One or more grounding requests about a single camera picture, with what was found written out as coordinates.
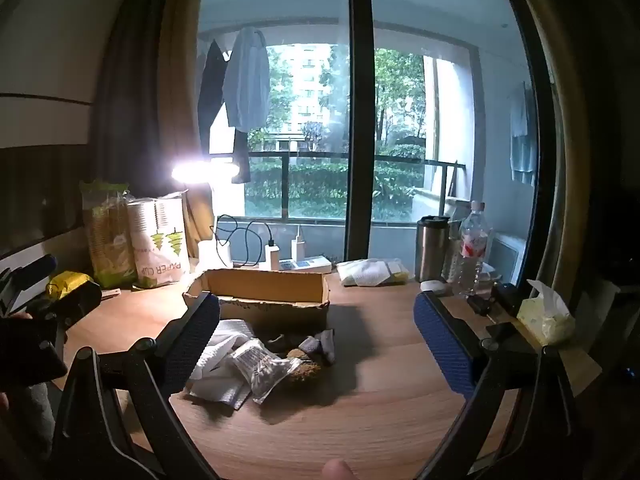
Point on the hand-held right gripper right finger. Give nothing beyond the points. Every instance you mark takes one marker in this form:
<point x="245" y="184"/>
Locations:
<point x="445" y="345"/>

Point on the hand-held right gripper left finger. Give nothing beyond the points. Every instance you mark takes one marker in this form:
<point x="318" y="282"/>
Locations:
<point x="192" y="340"/>

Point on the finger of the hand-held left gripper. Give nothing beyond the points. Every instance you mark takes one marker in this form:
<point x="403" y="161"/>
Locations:
<point x="35" y="267"/>
<point x="77" y="305"/>

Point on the white waffle cloth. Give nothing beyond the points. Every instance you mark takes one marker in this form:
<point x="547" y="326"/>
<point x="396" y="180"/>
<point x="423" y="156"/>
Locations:
<point x="225" y="332"/>

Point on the clear plastic packet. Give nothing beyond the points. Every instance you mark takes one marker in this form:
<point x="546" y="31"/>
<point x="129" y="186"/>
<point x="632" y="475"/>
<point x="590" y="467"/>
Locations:
<point x="260" y="365"/>

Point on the cardboard box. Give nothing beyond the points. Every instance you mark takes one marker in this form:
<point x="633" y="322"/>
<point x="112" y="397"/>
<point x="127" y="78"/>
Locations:
<point x="270" y="287"/>

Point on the brown plush toy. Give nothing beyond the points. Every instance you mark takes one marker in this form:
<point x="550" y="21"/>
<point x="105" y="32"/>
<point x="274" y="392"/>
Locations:
<point x="305" y="371"/>

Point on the dark grey sock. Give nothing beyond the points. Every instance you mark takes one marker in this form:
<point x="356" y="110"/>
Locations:
<point x="328" y="347"/>

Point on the person's left forearm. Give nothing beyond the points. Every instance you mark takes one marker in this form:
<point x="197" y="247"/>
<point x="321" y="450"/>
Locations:
<point x="40" y="415"/>

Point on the person's right hand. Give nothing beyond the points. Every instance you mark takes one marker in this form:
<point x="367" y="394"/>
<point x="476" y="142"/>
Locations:
<point x="337" y="471"/>

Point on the yellow packet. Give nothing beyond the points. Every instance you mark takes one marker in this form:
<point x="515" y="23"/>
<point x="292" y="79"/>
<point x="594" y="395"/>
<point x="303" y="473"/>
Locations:
<point x="67" y="281"/>

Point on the small folding knife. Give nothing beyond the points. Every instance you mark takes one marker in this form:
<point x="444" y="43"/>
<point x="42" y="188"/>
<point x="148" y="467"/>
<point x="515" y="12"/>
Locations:
<point x="111" y="294"/>

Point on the small black device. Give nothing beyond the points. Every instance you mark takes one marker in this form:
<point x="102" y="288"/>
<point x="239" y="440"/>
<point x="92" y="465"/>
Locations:
<point x="479" y="304"/>

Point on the small white case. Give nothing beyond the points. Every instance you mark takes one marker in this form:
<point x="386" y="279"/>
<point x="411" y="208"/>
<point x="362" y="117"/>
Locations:
<point x="434" y="286"/>

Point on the green paper cup bag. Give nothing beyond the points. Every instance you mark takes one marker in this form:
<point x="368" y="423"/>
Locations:
<point x="107" y="240"/>

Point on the black box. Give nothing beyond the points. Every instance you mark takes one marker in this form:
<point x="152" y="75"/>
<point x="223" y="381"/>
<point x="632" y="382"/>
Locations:
<point x="507" y="300"/>

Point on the white desk lamp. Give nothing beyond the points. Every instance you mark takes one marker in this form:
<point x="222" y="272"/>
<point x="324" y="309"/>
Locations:
<point x="215" y="255"/>

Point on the clear water bottle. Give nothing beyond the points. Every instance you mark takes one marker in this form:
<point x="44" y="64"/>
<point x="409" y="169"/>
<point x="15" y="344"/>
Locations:
<point x="472" y="255"/>

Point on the stainless steel tumbler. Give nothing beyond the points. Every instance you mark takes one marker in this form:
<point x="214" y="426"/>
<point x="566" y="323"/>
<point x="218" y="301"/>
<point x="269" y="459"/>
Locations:
<point x="432" y="250"/>

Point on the yellow tissue pack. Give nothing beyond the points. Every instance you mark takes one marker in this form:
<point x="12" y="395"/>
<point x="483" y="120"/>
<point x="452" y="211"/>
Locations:
<point x="545" y="317"/>

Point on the white plastic bag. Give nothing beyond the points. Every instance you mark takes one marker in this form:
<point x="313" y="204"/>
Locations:
<point x="370" y="272"/>

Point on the white paper cup bag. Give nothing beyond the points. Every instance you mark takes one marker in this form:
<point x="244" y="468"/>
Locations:
<point x="160" y="240"/>

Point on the large white charger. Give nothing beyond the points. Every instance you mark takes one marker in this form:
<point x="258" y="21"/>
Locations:
<point x="272" y="257"/>

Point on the white power strip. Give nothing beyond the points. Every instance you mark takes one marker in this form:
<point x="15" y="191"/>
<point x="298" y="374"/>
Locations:
<point x="310" y="264"/>

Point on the small white charger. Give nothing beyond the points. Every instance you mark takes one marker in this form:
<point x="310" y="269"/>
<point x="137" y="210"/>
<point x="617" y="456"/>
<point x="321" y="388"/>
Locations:
<point x="298" y="247"/>

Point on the brown curtain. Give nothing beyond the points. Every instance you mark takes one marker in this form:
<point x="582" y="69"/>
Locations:
<point x="130" y="110"/>

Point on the black balcony railing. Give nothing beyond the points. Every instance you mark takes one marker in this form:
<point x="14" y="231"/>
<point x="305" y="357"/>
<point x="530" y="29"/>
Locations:
<point x="310" y="156"/>

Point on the hanging light blue towel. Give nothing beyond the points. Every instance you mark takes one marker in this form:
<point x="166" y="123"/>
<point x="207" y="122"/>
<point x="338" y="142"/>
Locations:
<point x="522" y="135"/>

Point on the hanging dark garment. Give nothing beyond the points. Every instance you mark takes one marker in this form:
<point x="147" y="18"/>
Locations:
<point x="210" y="95"/>

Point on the hanging blue shirt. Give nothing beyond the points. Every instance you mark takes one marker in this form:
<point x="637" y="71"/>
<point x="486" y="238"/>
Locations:
<point x="247" y="85"/>

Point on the black window frame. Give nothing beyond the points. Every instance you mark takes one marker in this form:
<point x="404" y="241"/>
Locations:
<point x="361" y="110"/>

